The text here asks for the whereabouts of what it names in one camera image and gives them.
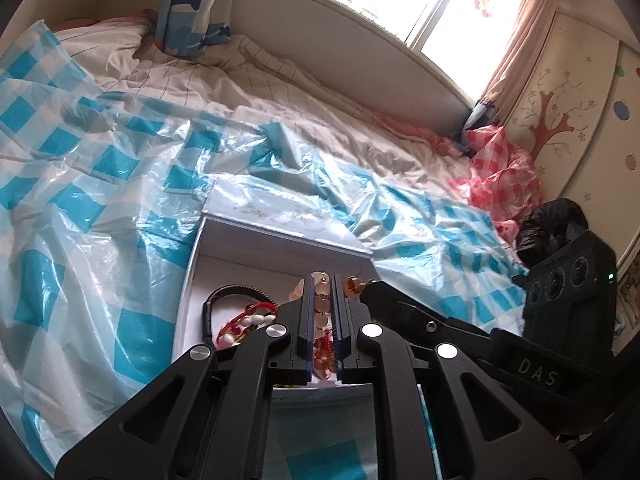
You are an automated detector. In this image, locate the tree painted wardrobe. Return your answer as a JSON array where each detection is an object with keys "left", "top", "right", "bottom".
[{"left": 500, "top": 10, "right": 640, "bottom": 271}]

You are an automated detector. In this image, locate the white cardboard box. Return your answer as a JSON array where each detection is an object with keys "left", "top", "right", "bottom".
[{"left": 172, "top": 177, "right": 376, "bottom": 401}]

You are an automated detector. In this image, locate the striped beige bed sheet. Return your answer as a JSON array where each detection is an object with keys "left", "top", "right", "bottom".
[{"left": 52, "top": 22, "right": 471, "bottom": 241}]

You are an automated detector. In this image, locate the black plastic bag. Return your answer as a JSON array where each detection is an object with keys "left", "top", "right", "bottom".
[{"left": 515, "top": 199, "right": 591, "bottom": 268}]

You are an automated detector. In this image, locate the window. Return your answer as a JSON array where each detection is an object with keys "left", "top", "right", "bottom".
[{"left": 287, "top": 0, "right": 538, "bottom": 106}]

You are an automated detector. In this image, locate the black braided bracelet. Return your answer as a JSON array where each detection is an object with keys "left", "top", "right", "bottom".
[{"left": 201, "top": 284, "right": 283, "bottom": 348}]

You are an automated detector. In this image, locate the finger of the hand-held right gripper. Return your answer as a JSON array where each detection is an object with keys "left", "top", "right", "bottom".
[{"left": 359, "top": 280, "right": 497, "bottom": 362}]

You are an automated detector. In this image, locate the pink checkered plastic sheet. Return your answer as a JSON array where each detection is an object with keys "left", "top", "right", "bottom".
[{"left": 447, "top": 125, "right": 543, "bottom": 251}]

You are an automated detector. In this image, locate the pink curtain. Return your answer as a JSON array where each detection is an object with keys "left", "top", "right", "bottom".
[{"left": 460, "top": 0, "right": 565, "bottom": 141}]

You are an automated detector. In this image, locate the amber bead bracelet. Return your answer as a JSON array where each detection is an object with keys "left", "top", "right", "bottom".
[{"left": 287, "top": 270, "right": 373, "bottom": 381}]

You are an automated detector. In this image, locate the blue printed curtain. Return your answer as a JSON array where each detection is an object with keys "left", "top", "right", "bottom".
[{"left": 154, "top": 0, "right": 233, "bottom": 58}]

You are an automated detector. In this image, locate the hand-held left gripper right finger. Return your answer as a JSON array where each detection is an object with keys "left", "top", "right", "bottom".
[{"left": 332, "top": 274, "right": 583, "bottom": 480}]

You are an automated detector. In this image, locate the red braided bracelet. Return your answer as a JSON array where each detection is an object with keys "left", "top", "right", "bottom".
[{"left": 214, "top": 301, "right": 278, "bottom": 348}]

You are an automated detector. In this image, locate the blue checkered plastic sheet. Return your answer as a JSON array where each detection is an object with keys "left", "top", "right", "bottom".
[{"left": 0, "top": 20, "right": 526, "bottom": 480}]

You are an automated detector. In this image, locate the white bead bracelet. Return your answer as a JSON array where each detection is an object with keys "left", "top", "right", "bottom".
[{"left": 217, "top": 312, "right": 278, "bottom": 348}]

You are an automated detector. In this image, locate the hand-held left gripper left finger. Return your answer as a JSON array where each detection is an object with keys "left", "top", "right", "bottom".
[{"left": 55, "top": 274, "right": 317, "bottom": 480}]

